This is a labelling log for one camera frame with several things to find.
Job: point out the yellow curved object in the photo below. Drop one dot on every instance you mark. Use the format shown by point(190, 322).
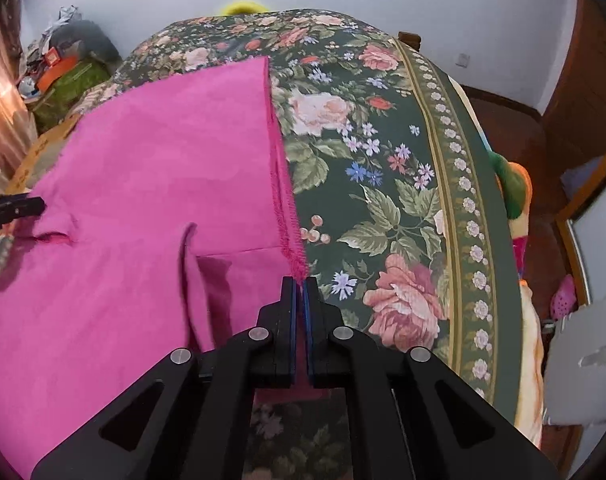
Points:
point(243, 7)

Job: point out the clutter pile with green box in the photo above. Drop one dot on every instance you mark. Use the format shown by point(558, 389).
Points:
point(71, 56)

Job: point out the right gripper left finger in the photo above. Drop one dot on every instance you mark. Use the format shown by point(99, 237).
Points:
point(276, 363)

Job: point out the orange yellow blanket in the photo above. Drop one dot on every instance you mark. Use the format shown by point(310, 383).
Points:
point(516, 189)

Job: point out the pink pants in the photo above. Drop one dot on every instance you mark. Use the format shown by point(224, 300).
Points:
point(169, 222)

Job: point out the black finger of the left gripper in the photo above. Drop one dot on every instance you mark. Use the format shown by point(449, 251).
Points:
point(14, 207)

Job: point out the pink orange curtain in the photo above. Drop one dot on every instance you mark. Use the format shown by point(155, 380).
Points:
point(17, 126)

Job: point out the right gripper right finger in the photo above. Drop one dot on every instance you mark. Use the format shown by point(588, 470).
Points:
point(325, 367)

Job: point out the floral green bedspread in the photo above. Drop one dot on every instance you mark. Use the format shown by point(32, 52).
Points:
point(398, 209)

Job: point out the wall socket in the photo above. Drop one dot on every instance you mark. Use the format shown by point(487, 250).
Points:
point(463, 60)

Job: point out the wooden bed post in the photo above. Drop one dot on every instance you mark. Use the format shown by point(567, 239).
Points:
point(410, 39)

